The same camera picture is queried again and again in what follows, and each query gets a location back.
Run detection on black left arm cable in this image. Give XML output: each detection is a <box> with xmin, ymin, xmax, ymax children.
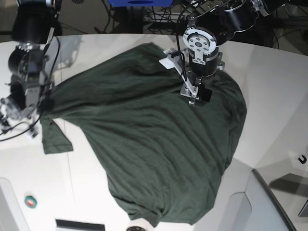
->
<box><xmin>174</xmin><ymin>0</ymin><xmax>205</xmax><ymax>82</ymax></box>

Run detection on green red emergency button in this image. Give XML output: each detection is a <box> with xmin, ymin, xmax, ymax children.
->
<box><xmin>24</xmin><ymin>195</ymin><xmax>38</xmax><ymax>209</ymax></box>

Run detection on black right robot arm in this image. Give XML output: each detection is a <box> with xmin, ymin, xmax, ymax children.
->
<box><xmin>0</xmin><ymin>0</ymin><xmax>62</xmax><ymax>137</ymax></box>

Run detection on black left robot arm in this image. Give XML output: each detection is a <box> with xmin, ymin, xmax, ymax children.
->
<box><xmin>160</xmin><ymin>0</ymin><xmax>295</xmax><ymax>105</ymax></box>

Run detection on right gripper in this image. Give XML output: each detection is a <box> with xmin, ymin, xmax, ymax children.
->
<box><xmin>0</xmin><ymin>81</ymin><xmax>54</xmax><ymax>139</ymax></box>

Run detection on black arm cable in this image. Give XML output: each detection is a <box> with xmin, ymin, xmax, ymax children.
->
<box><xmin>174</xmin><ymin>0</ymin><xmax>205</xmax><ymax>82</ymax></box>
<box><xmin>0</xmin><ymin>36</ymin><xmax>61</xmax><ymax>142</ymax></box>

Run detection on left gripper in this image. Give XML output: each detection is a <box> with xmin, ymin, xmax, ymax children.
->
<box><xmin>159</xmin><ymin>48</ymin><xmax>225</xmax><ymax>105</ymax></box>

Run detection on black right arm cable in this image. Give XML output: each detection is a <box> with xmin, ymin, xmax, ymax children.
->
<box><xmin>0</xmin><ymin>36</ymin><xmax>61</xmax><ymax>142</ymax></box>

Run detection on black u-shaped hook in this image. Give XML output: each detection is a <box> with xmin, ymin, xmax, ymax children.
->
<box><xmin>298</xmin><ymin>155</ymin><xmax>308</xmax><ymax>164</ymax></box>

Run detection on dark green t-shirt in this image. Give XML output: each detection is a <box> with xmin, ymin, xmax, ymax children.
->
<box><xmin>40</xmin><ymin>43</ymin><xmax>247</xmax><ymax>227</ymax></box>

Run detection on grey monitor frame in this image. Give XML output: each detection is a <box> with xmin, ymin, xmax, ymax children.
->
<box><xmin>252</xmin><ymin>169</ymin><xmax>296</xmax><ymax>231</ymax></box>

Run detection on black round knob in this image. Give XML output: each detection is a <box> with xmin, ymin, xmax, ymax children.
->
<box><xmin>127</xmin><ymin>226</ymin><xmax>146</xmax><ymax>231</ymax></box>

